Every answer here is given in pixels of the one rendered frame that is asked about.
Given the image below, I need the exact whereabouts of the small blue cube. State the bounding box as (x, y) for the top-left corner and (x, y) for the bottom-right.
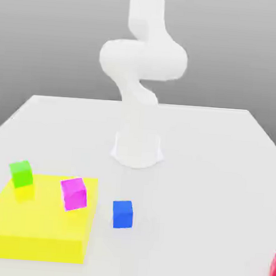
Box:
(111, 199), (135, 230)

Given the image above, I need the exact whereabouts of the small magenta cube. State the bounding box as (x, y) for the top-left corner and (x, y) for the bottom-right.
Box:
(58, 175), (89, 213)

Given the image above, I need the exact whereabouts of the small green cube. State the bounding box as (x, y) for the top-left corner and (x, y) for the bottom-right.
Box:
(7, 159), (35, 190)

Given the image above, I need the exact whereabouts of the small red cube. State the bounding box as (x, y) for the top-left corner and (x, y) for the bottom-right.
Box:
(269, 252), (276, 276)

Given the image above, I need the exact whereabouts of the large yellow box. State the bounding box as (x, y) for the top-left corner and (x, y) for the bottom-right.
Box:
(0, 171), (99, 266)

